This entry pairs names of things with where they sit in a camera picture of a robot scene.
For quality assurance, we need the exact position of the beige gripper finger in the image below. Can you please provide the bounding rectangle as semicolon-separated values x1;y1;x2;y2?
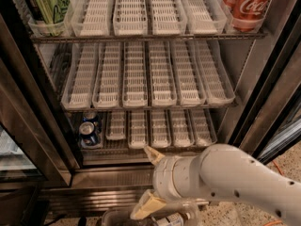
130;189;166;219
144;146;165;166

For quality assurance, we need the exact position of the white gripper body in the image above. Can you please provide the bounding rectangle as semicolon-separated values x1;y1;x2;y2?
152;156;204;202

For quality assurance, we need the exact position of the blue pepsi can front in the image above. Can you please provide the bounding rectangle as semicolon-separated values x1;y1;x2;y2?
79;121;100;146

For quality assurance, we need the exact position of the blue pepsi can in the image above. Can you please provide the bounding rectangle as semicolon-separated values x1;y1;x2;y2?
83;111;102;132
79;121;100;146

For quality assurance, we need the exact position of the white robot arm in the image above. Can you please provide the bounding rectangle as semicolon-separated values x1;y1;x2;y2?
131;144;301;226

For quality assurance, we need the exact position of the clear can tray bottom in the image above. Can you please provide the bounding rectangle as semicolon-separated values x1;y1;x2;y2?
128;110;149;149

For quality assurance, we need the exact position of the clear can tray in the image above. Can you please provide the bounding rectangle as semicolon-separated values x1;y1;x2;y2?
122;41;148;107
113;0;148;36
128;110;149;149

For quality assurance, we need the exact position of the steel fridge base grille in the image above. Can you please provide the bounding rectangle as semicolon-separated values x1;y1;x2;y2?
39;164;154;218

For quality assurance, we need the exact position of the blue pepsi can rear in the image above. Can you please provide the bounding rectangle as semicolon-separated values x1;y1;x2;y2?
83;111;102;132

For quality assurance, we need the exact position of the clear can tray middle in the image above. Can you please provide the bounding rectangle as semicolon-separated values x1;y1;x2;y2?
122;41;148;107

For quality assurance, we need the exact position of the right glass fridge door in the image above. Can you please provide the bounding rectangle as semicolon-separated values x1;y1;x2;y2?
219;0;301;164

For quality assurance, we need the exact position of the glass fridge door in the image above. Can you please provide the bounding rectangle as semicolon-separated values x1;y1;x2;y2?
219;0;301;164
0;15;79;187

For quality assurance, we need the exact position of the left glass fridge door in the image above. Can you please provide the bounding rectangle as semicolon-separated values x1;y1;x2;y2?
0;15;79;187

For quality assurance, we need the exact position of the clear can tray top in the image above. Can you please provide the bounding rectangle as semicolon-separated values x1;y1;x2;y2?
113;0;148;36

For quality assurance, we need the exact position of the red coca-cola can front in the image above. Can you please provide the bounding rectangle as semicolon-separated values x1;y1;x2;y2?
232;0;269;32

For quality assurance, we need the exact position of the green soda can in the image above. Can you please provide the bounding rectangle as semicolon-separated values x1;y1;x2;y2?
25;0;71;36

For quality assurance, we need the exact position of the plastic bottle in bin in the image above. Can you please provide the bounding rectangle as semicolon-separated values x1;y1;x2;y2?
125;211;192;226

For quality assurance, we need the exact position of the clear plastic bin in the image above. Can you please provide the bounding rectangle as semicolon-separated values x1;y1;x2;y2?
100;202;202;226

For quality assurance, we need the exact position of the bottom wire fridge shelf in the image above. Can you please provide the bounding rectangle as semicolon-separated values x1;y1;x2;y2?
81;140;207;160

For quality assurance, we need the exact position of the wire fridge shelf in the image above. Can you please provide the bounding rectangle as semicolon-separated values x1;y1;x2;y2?
30;31;268;44
61;100;238;113
81;140;207;160

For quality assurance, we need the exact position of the middle wire fridge shelf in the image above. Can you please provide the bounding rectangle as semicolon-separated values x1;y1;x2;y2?
61;100;238;113

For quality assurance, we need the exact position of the orange power cable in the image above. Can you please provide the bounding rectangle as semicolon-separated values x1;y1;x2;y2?
262;159;285;226

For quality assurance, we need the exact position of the top wire fridge shelf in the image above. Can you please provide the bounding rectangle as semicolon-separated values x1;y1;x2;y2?
30;31;268;44

